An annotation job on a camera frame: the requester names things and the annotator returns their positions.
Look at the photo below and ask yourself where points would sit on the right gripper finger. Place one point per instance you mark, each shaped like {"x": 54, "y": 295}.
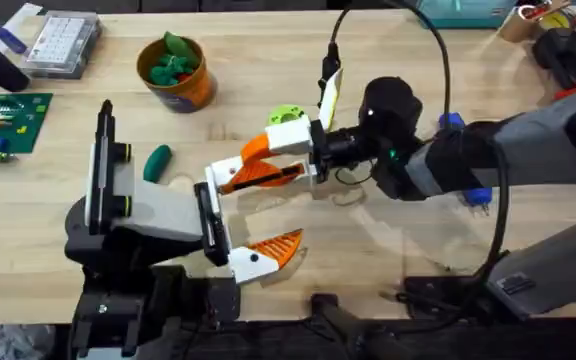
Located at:
{"x": 288, "y": 135}
{"x": 304, "y": 174}

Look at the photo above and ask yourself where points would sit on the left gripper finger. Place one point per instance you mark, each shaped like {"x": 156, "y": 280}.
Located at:
{"x": 223, "y": 172}
{"x": 253, "y": 262}

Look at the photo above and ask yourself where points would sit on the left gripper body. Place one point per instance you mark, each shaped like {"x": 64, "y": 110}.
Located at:
{"x": 168, "y": 212}

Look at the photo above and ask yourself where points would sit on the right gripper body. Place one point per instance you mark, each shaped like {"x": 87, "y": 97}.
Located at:
{"x": 390, "y": 110}

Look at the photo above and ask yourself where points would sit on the orange ribbed wedge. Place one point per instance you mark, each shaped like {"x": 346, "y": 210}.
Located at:
{"x": 253, "y": 174}

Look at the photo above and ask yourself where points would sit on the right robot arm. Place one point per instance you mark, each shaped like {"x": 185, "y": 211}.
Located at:
{"x": 543, "y": 140}

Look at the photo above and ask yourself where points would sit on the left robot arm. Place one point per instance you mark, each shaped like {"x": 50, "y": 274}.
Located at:
{"x": 118, "y": 310}

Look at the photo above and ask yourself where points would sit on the green toy vegetable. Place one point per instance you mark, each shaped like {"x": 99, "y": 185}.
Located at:
{"x": 157, "y": 164}

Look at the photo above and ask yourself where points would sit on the green disc with holes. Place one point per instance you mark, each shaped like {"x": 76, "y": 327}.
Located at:
{"x": 284, "y": 114}

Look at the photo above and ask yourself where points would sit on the left wrist upright plate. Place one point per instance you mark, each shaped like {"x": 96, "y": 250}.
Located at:
{"x": 105, "y": 170}

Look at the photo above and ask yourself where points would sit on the orange tub with toys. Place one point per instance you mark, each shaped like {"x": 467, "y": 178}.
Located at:
{"x": 188, "y": 87}

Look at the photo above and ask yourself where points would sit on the green board with blocks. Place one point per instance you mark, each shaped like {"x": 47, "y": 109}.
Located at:
{"x": 13, "y": 122}

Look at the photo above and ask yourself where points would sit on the clear plastic parts box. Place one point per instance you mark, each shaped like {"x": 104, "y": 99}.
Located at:
{"x": 60, "y": 42}

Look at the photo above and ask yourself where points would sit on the white plastic bag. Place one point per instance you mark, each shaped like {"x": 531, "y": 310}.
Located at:
{"x": 13, "y": 342}

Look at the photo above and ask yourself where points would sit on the white paper sheet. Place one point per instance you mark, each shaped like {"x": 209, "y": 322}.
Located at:
{"x": 28, "y": 15}

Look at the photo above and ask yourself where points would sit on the blue pen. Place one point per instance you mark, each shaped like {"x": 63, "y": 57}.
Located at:
{"x": 3, "y": 31}

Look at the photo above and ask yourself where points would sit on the black rail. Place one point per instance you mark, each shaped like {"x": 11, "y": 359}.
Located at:
{"x": 418, "y": 345}

